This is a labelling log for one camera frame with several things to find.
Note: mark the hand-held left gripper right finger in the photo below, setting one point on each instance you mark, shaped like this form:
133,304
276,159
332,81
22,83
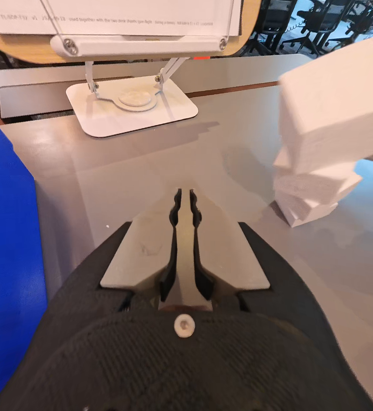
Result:
231,257

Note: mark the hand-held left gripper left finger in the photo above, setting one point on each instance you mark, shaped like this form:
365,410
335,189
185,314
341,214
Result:
138,253

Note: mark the white wooden document stand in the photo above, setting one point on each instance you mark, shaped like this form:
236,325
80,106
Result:
125,122

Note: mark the blue plastic bin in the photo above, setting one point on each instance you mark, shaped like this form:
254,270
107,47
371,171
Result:
6,224

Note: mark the printed instruction sheet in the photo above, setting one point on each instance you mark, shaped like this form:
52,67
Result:
109,12

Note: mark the black office chair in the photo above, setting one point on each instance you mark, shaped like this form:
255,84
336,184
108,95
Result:
366,16
318,19
276,16

